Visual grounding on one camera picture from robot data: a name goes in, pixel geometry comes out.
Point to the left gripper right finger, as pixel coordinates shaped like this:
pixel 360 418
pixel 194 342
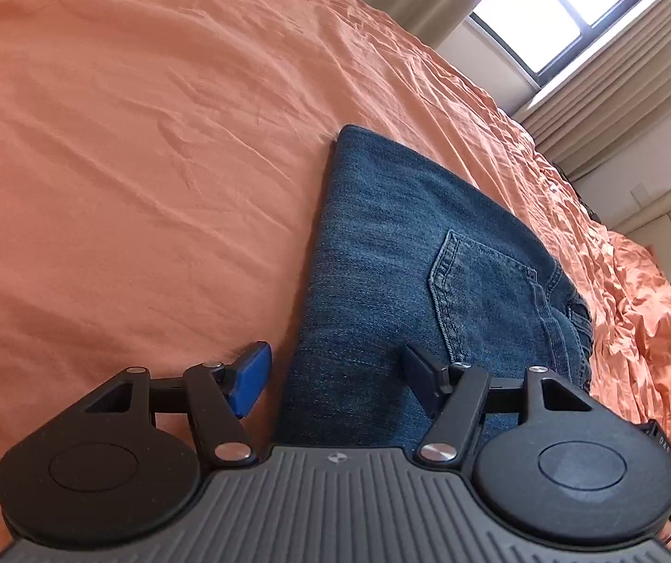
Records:
pixel 540 454

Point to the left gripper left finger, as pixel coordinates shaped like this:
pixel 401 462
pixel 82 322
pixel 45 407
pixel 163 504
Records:
pixel 131 455

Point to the blue denim pants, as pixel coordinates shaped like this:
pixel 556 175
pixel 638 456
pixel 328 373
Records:
pixel 409 253

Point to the orange bed sheet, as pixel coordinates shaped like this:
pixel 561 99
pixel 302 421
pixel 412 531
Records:
pixel 161 168

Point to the beige curtain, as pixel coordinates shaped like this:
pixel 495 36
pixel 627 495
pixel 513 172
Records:
pixel 615 90

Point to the window with dark frame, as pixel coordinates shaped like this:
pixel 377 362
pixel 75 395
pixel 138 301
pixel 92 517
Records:
pixel 544 36

